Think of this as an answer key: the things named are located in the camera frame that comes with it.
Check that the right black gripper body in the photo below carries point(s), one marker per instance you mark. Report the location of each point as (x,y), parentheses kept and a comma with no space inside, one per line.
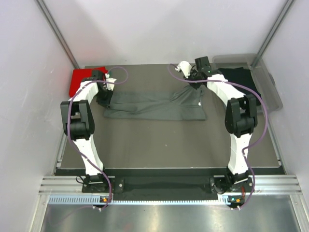
(194,75)

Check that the clear plastic bin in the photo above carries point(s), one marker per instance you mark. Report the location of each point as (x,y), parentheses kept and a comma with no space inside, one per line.
(262,79)

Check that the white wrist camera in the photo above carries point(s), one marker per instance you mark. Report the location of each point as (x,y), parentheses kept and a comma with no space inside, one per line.
(184,67)
(110,84)

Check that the aluminium front rail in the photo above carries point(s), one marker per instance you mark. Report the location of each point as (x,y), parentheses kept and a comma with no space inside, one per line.
(264,185)

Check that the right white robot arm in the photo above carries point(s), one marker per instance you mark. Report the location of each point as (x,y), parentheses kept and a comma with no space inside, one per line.
(240,119)

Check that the right aluminium frame post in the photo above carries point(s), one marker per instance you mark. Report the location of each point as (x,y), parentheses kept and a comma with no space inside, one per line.
(273,30)

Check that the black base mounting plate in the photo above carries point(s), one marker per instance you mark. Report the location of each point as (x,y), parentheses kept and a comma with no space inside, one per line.
(162,187)

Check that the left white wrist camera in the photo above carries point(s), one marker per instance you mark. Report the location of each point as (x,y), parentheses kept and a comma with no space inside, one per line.
(110,84)

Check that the left aluminium frame post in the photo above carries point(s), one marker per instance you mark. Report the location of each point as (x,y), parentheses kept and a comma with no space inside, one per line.
(57,32)

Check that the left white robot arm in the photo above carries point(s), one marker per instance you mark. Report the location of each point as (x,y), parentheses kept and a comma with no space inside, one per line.
(79,125)

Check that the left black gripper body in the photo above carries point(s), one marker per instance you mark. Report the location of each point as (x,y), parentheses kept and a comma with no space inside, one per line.
(104,96)

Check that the red folded t shirt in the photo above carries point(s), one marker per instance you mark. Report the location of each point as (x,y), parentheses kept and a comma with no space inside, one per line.
(79,74)

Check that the grey t shirt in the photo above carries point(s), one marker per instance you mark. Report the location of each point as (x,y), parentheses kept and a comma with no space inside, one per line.
(183,104)

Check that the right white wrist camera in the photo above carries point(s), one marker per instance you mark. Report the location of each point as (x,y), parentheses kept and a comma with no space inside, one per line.
(184,67)

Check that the black t shirt in bin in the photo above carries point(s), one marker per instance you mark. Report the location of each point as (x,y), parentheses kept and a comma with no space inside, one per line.
(239,76)

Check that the aluminium frame post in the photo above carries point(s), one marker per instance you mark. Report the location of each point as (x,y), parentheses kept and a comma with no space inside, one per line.
(57,32)
(273,30)

